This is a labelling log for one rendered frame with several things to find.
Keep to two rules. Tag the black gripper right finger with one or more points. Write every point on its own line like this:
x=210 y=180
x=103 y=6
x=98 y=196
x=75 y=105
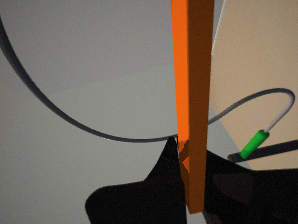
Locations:
x=236 y=195

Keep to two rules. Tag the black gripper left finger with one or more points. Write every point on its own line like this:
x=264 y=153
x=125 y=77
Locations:
x=159 y=199

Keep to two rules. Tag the orange handle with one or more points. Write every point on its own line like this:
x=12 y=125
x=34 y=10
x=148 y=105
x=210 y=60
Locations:
x=192 y=30

